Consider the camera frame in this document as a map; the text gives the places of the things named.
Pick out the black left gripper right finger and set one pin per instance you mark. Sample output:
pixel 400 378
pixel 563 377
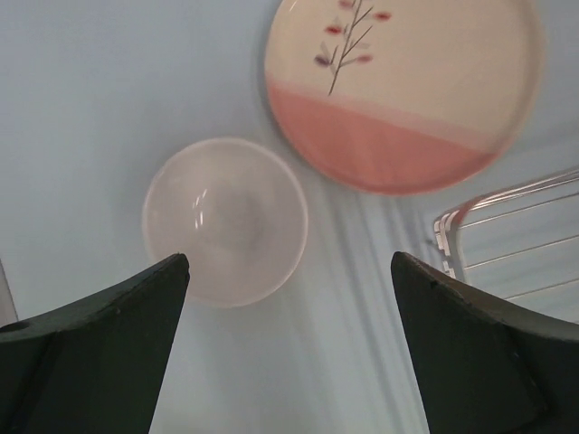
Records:
pixel 485 365

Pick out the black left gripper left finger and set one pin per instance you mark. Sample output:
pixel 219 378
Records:
pixel 95 365

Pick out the metal wire dish rack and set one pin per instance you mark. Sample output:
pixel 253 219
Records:
pixel 517 242

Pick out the orange bowl white inside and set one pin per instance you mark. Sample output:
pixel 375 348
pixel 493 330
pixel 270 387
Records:
pixel 236 210

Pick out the pink cream tree plate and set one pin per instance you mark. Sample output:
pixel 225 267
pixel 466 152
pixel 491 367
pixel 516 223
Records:
pixel 403 97

